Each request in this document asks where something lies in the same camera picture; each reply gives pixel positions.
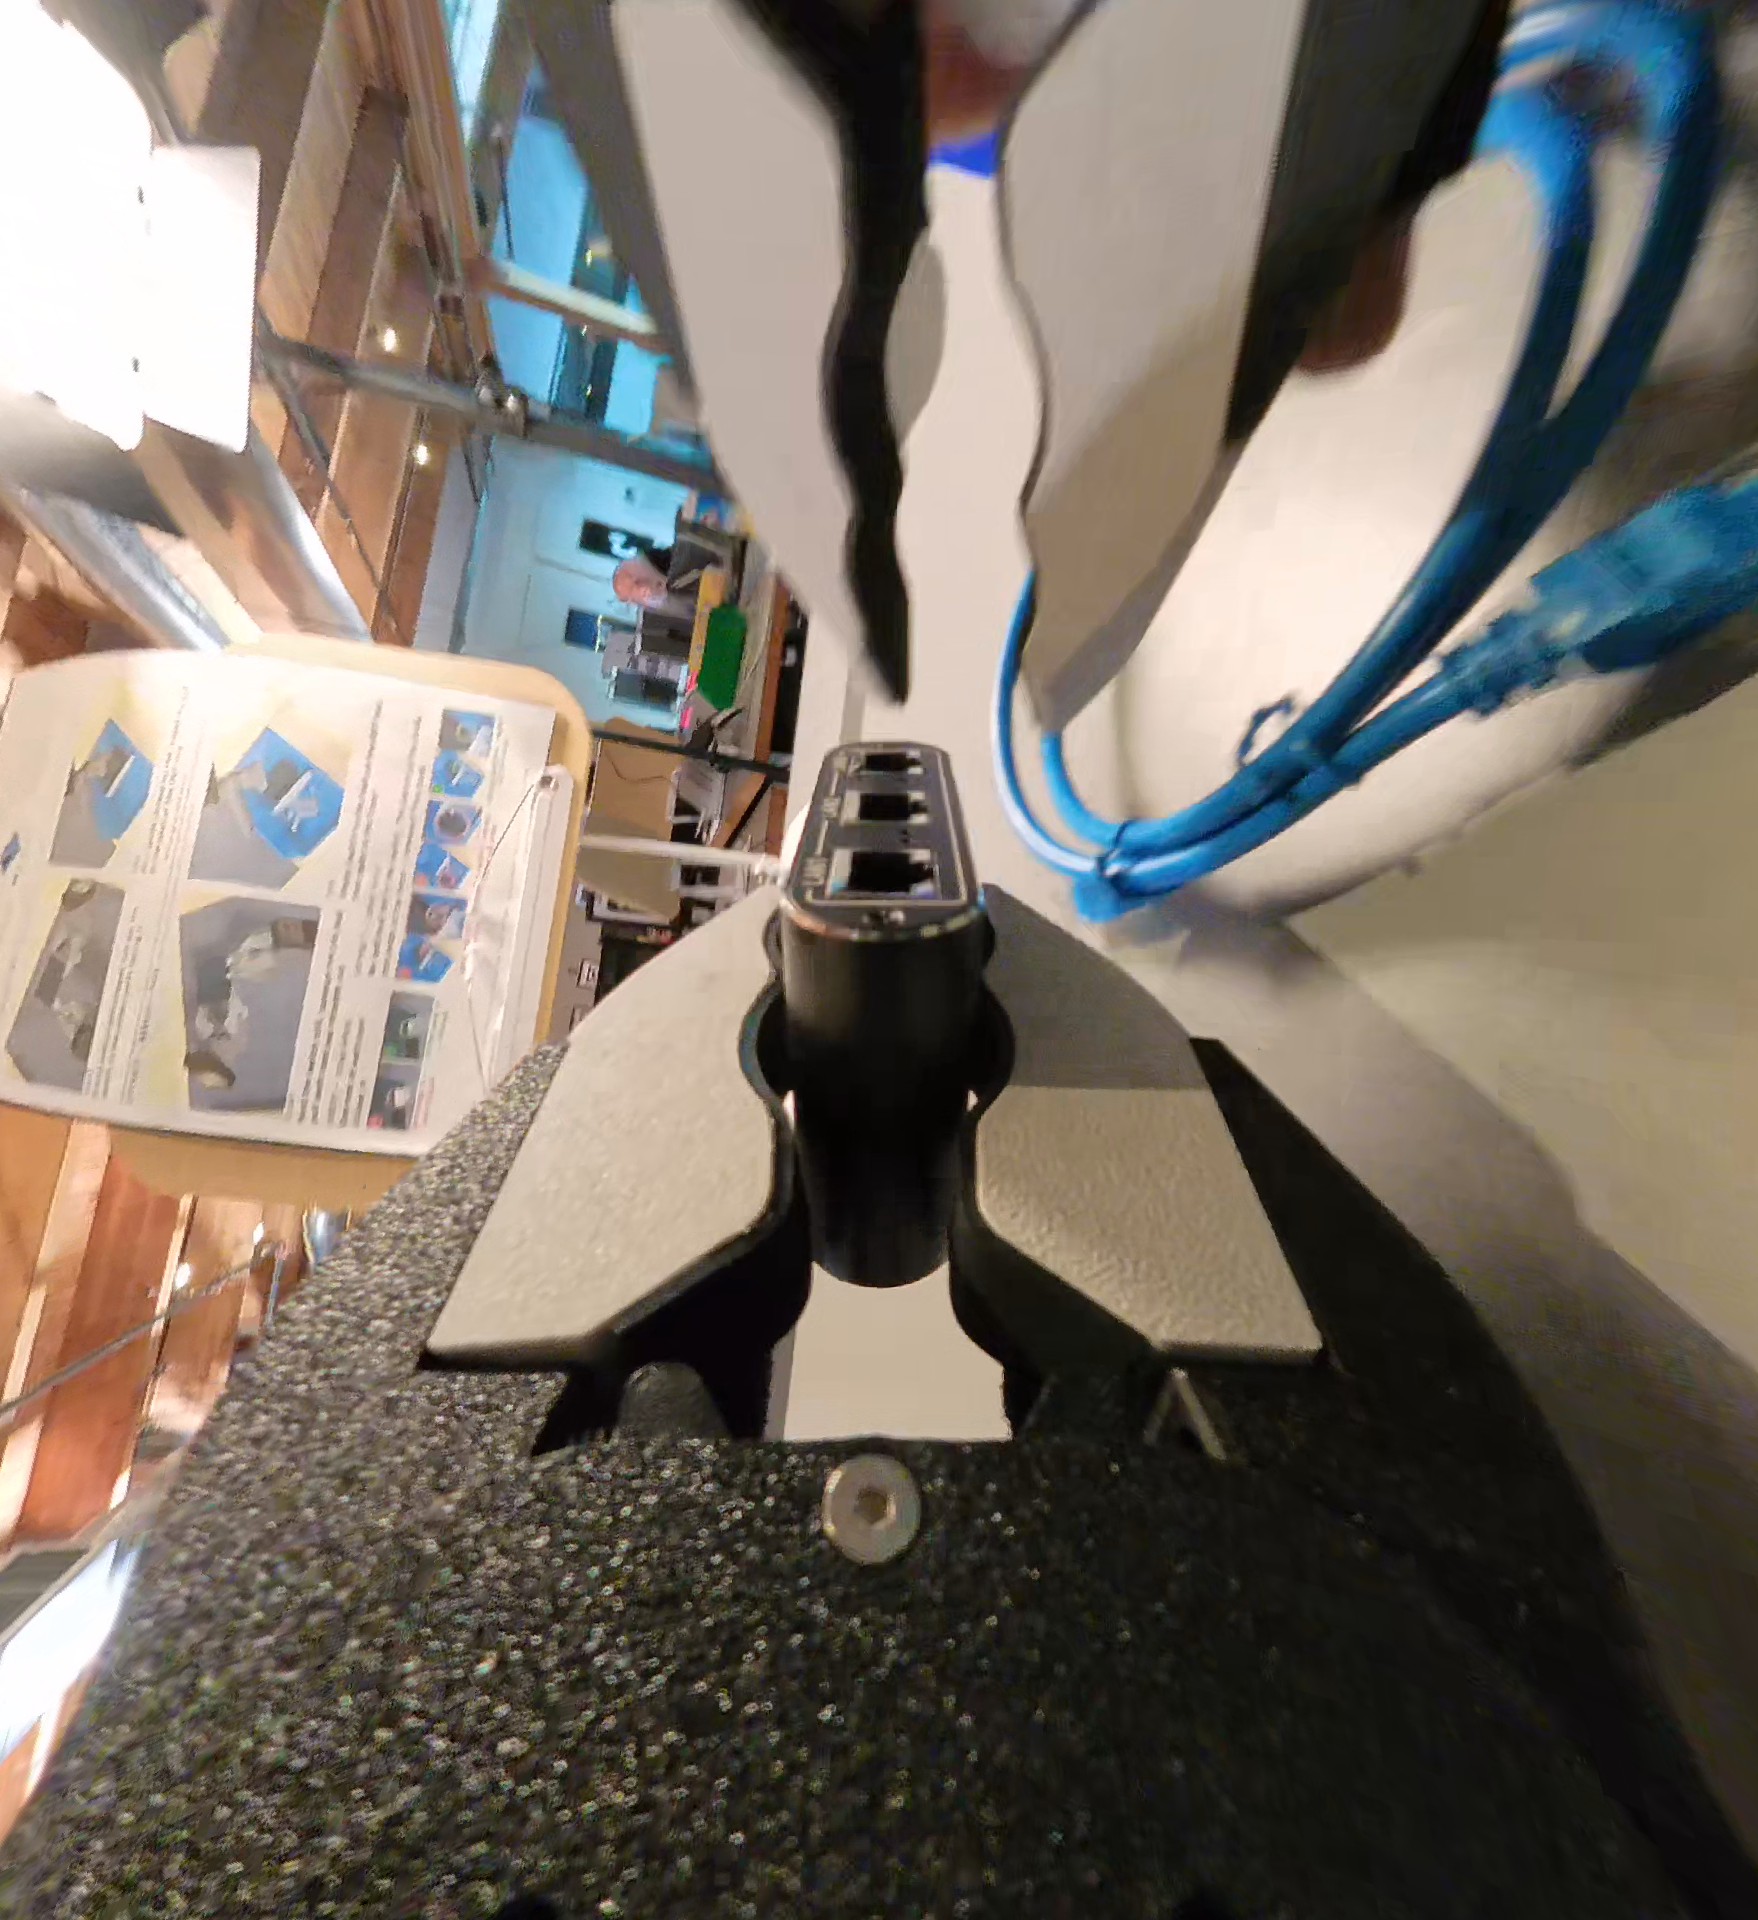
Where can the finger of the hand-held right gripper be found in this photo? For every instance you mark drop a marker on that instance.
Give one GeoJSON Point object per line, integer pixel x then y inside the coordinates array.
{"type": "Point", "coordinates": [761, 271]}
{"type": "Point", "coordinates": [1136, 271]}

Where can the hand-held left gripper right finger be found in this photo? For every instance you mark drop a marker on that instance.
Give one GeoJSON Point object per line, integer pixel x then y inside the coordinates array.
{"type": "Point", "coordinates": [1136, 1170]}

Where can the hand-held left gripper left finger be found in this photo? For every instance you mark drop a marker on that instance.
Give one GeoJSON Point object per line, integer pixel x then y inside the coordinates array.
{"type": "Point", "coordinates": [625, 1170]}

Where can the black ethernet hub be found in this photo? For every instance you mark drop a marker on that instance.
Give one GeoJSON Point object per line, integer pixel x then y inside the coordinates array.
{"type": "Point", "coordinates": [879, 1021]}

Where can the instruction poster board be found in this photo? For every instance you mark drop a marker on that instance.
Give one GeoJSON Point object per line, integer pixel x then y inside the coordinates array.
{"type": "Point", "coordinates": [220, 899]}

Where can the white lamp panel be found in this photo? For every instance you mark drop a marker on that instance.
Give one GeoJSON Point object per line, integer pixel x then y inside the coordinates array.
{"type": "Point", "coordinates": [69, 209]}

